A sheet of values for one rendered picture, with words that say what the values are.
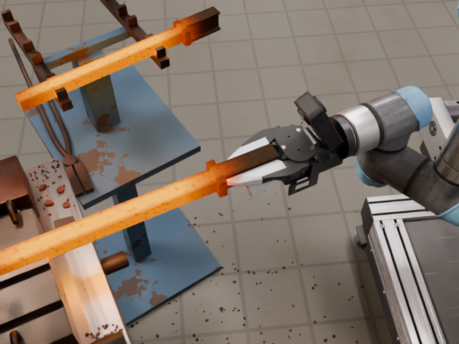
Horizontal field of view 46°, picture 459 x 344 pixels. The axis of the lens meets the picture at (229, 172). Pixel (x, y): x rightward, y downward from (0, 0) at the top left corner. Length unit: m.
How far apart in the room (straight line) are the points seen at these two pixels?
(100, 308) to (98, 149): 0.57
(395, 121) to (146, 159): 0.60
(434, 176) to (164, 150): 0.61
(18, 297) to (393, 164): 0.62
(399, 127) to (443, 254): 0.90
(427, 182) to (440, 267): 0.80
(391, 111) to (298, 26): 1.86
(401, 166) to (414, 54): 1.75
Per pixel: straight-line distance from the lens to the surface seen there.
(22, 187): 0.86
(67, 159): 1.27
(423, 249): 1.73
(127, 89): 1.41
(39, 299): 0.74
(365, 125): 0.85
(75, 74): 1.07
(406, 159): 0.96
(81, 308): 0.81
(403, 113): 0.89
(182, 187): 0.77
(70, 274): 0.83
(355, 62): 2.56
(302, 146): 0.81
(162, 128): 1.31
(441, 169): 0.92
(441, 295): 1.68
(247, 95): 2.34
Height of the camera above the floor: 1.63
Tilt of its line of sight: 52 degrees down
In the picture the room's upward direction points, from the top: straight up
